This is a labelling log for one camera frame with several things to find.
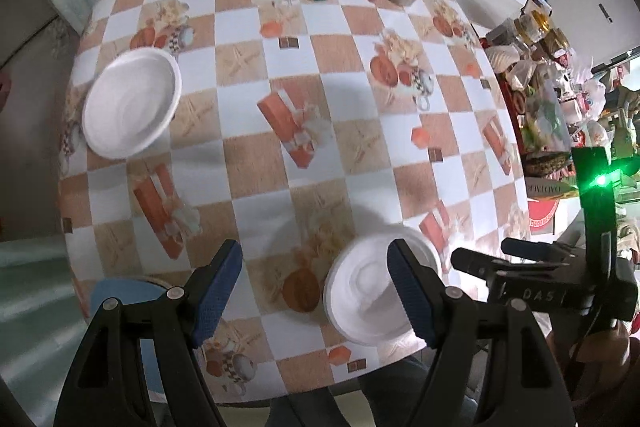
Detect blue plastic plate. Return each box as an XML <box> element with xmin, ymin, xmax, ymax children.
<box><xmin>90</xmin><ymin>278</ymin><xmax>171</xmax><ymax>395</ymax></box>

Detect pale green cloth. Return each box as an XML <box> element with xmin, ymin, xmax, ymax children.
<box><xmin>0</xmin><ymin>237</ymin><xmax>91</xmax><ymax>427</ymax></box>

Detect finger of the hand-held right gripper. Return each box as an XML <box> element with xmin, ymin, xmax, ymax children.
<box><xmin>501</xmin><ymin>237</ymin><xmax>582</xmax><ymax>262</ymax></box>
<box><xmin>450</xmin><ymin>248</ymin><xmax>567</xmax><ymax>281</ymax></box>

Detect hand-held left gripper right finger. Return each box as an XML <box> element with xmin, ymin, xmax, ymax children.
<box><xmin>386</xmin><ymin>238</ymin><xmax>576</xmax><ymax>427</ymax></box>

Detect person's right hand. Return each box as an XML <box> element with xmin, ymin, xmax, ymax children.
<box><xmin>547</xmin><ymin>319</ymin><xmax>632</xmax><ymax>375</ymax></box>

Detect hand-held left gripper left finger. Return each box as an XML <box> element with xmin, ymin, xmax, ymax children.
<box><xmin>52</xmin><ymin>239</ymin><xmax>244</xmax><ymax>427</ymax></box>

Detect pile of plastic food packets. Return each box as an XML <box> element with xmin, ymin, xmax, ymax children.
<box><xmin>482</xmin><ymin>2</ymin><xmax>640</xmax><ymax>168</ymax></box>

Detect brown printed box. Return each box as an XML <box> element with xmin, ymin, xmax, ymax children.
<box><xmin>525</xmin><ymin>178</ymin><xmax>583</xmax><ymax>202</ymax></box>

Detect checkered printed tablecloth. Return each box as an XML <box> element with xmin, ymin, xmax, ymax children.
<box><xmin>57</xmin><ymin>0</ymin><xmax>532</xmax><ymax>405</ymax></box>

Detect small white foam bowl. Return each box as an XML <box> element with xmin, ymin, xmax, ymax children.
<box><xmin>81</xmin><ymin>47</ymin><xmax>182</xmax><ymax>159</ymax></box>

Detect wicker basket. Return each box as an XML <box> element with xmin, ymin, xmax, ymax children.
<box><xmin>522</xmin><ymin>151</ymin><xmax>576</xmax><ymax>178</ymax></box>

